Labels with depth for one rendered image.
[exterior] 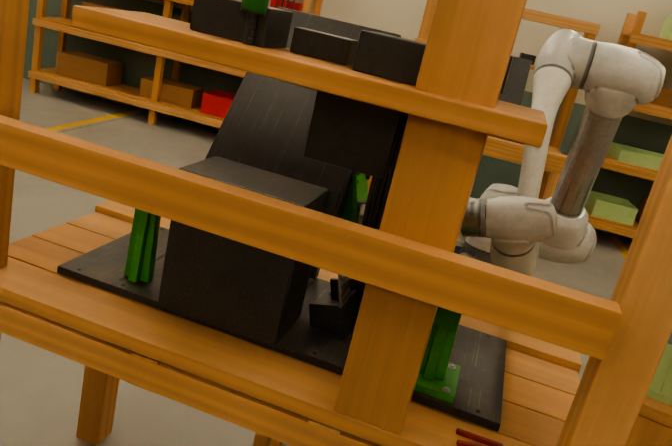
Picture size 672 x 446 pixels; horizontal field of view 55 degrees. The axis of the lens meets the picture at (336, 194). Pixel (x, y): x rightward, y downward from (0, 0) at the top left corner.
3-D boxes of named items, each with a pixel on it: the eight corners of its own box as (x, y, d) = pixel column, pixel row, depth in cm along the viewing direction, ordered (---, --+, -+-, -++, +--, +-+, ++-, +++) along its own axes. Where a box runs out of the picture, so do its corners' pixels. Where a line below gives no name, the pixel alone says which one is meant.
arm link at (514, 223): (483, 223, 142) (485, 256, 152) (558, 226, 138) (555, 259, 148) (486, 185, 149) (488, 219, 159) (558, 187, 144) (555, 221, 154)
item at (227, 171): (194, 279, 168) (216, 154, 159) (302, 316, 161) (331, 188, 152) (156, 305, 151) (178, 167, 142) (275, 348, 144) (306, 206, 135)
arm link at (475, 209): (485, 190, 148) (459, 190, 150) (483, 225, 143) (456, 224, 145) (487, 211, 155) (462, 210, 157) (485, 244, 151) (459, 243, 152)
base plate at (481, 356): (149, 229, 199) (150, 222, 198) (504, 346, 175) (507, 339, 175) (56, 273, 160) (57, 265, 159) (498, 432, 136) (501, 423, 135)
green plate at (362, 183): (339, 245, 172) (336, 167, 168) (369, 246, 170) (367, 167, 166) (326, 258, 162) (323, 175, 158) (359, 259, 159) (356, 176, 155)
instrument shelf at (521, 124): (142, 29, 148) (145, 12, 146) (538, 130, 128) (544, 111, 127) (69, 25, 124) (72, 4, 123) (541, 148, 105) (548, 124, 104)
